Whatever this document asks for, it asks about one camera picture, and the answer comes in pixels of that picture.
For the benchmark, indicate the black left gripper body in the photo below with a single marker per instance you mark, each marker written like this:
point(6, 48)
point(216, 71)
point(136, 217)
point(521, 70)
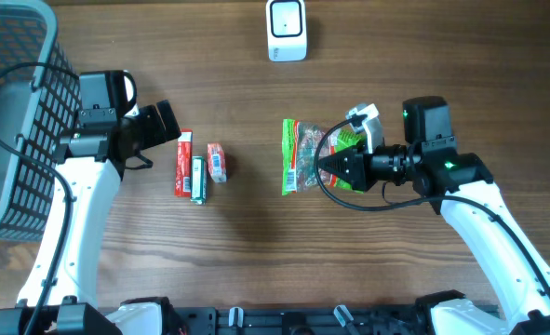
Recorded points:
point(132, 122)

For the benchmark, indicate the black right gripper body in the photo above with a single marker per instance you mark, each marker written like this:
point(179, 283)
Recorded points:
point(390, 162)

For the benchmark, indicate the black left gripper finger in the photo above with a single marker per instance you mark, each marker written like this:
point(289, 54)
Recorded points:
point(151, 127)
point(172, 130)

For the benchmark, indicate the green snack bag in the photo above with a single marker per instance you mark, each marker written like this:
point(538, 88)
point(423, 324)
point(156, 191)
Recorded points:
point(299, 141)

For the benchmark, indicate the red white small box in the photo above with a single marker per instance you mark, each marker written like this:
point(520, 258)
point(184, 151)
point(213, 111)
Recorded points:
point(216, 163)

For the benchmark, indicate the red candy bar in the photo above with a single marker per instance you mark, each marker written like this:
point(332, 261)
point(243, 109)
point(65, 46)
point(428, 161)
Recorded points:
point(183, 164)

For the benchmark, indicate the dark green gum pack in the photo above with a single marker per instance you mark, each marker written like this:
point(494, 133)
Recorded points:
point(199, 192)

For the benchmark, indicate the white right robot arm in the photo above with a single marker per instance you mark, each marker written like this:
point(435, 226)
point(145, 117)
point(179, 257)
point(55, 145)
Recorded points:
point(460, 189)

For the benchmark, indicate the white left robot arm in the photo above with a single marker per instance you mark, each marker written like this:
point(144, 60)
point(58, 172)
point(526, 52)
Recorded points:
point(60, 294)

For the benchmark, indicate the white barcode scanner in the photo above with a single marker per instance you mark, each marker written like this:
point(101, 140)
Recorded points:
point(286, 27)

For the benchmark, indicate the dark grey plastic basket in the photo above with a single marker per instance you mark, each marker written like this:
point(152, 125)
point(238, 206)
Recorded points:
point(38, 100)

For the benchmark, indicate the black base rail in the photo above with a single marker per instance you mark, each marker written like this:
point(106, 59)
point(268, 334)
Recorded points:
point(376, 320)

